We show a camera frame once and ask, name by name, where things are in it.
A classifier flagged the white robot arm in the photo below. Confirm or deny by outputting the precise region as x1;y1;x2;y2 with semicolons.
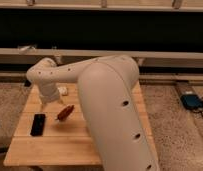
26;55;160;171

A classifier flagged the wooden table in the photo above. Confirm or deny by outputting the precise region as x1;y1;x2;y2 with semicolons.
4;83;101;166

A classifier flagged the blue box on floor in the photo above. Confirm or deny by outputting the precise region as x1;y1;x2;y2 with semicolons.
181;94;203;110

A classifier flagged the white rectangular block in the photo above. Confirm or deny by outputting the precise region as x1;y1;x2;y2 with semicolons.
58;87;68;96

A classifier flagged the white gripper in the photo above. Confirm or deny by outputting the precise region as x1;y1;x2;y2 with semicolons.
39;84;65;111

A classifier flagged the black rectangular remote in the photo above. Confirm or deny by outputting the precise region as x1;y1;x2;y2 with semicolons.
30;114;46;136

